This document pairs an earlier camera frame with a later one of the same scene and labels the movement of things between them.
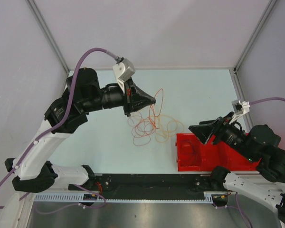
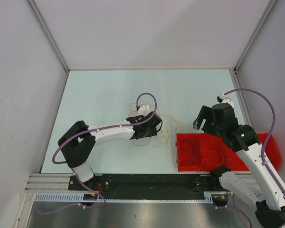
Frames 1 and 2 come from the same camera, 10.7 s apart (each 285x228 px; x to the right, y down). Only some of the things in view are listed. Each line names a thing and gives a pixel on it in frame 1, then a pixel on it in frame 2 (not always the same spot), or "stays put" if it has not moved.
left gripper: (134, 98) → (152, 132)
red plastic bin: (192, 155) stays put
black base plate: (149, 185) stays put
